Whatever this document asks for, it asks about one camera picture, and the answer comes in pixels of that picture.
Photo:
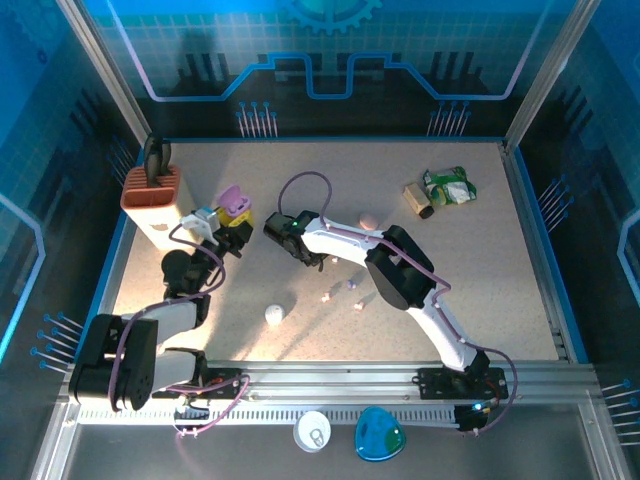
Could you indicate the cream knife block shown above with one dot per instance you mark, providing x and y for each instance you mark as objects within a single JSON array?
[{"x": 160, "y": 215}]

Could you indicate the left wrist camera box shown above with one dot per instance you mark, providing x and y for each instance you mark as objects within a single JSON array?
[{"x": 201, "y": 222}]

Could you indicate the tan block with black cap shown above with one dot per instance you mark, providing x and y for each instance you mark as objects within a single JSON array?
[{"x": 416, "y": 197}]

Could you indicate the green snack packet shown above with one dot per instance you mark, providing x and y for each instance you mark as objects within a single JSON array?
[{"x": 450, "y": 187}]

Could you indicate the blue triangular plastic object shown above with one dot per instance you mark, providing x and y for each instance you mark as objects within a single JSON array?
[{"x": 379, "y": 434}]

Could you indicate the short aluminium side rail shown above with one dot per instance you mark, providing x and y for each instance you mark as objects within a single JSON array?
[{"x": 522, "y": 200}]

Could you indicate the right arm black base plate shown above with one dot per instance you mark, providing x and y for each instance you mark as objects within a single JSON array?
[{"x": 435, "y": 384}]

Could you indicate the aluminium frame post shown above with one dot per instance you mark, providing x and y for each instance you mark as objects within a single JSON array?
[
  {"x": 111, "y": 75},
  {"x": 549, "y": 75}
]

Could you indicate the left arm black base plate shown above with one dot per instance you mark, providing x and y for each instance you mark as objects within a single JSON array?
[{"x": 220, "y": 386}]

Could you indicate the black scissors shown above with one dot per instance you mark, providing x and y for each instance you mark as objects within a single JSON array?
[{"x": 156, "y": 160}]

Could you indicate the white round can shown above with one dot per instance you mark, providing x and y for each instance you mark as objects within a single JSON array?
[{"x": 313, "y": 431}]

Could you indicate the black electronics box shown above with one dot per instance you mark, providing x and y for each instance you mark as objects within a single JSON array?
[{"x": 467, "y": 420}]

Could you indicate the pink earbud case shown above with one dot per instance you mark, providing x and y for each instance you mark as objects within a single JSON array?
[{"x": 368, "y": 220}]

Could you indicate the purple earbud case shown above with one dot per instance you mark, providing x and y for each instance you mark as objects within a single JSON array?
[{"x": 231, "y": 194}]

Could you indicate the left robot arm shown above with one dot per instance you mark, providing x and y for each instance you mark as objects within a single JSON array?
[{"x": 115, "y": 360}]

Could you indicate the white earbud case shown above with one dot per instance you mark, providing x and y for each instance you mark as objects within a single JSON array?
[{"x": 274, "y": 314}]

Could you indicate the long aluminium mounting rail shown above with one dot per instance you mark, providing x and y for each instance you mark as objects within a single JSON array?
[{"x": 325, "y": 380}]

